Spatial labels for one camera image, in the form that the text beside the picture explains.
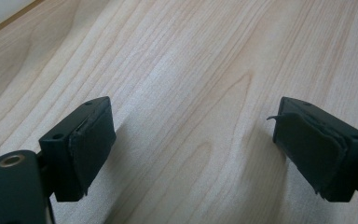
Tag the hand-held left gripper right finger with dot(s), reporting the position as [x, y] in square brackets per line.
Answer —
[317, 146]

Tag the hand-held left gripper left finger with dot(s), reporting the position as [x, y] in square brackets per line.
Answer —
[77, 152]

